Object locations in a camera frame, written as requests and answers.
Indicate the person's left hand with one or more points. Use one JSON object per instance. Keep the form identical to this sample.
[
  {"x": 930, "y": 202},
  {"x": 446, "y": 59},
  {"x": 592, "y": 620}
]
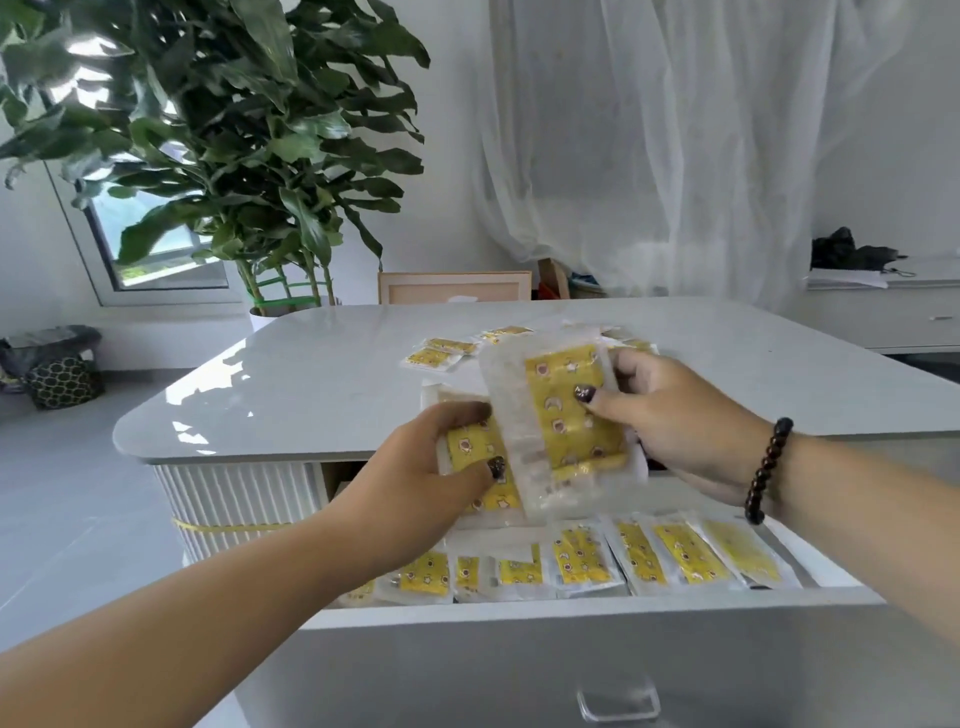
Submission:
[{"x": 397, "y": 510}]

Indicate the person's right hand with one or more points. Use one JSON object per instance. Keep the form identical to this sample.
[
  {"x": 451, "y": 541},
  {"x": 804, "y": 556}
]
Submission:
[{"x": 682, "y": 427}]

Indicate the yellow packet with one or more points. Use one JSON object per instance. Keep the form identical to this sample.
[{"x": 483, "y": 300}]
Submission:
[
  {"x": 469, "y": 442},
  {"x": 562, "y": 420}
]

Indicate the row of yellow packets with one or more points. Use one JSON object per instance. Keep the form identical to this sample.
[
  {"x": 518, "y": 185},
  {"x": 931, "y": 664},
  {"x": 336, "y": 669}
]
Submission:
[{"x": 675, "y": 555}]

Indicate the pile of yellow packets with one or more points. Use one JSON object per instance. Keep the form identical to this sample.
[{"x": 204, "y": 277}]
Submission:
[{"x": 431, "y": 358}]

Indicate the white drawer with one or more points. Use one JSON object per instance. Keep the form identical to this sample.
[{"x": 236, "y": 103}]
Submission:
[{"x": 450, "y": 660}]

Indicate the person's left forearm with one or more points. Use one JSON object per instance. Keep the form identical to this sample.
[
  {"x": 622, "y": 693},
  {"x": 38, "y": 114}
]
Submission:
[{"x": 187, "y": 630}]

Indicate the person's right forearm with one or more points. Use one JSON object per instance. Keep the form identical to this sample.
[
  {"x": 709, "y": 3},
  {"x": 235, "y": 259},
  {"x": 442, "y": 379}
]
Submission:
[{"x": 877, "y": 525}]

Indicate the yellow tape strip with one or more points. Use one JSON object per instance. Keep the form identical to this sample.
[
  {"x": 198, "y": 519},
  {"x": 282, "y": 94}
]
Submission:
[{"x": 225, "y": 526}]

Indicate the brown cardboard box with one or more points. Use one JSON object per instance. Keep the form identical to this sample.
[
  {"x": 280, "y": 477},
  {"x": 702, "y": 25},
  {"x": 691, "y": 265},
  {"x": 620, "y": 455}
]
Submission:
[{"x": 555, "y": 277}]

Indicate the white side cabinet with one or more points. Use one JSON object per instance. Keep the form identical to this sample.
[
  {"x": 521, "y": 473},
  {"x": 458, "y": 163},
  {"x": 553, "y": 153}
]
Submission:
[{"x": 877, "y": 322}]

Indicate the black plastic bag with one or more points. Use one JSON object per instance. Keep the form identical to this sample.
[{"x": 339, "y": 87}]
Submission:
[{"x": 836, "y": 251}]

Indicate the white plant pot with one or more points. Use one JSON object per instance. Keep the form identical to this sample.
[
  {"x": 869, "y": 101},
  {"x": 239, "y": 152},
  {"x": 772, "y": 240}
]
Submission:
[{"x": 259, "y": 321}]

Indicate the white sheer dust cover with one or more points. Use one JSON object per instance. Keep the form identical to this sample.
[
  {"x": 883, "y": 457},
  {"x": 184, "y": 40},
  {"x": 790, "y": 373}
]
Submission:
[{"x": 675, "y": 150}]

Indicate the small white framed window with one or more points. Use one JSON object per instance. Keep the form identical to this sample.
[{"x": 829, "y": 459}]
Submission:
[{"x": 150, "y": 266}]

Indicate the dark patterned basket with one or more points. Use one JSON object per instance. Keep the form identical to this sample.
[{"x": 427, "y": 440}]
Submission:
[{"x": 64, "y": 382}]

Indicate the large green leafy plant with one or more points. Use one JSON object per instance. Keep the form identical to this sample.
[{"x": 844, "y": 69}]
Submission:
[{"x": 225, "y": 112}]

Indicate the wooden picture frame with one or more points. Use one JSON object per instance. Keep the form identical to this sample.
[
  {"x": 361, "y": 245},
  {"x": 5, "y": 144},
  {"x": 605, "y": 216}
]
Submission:
[{"x": 450, "y": 289}]

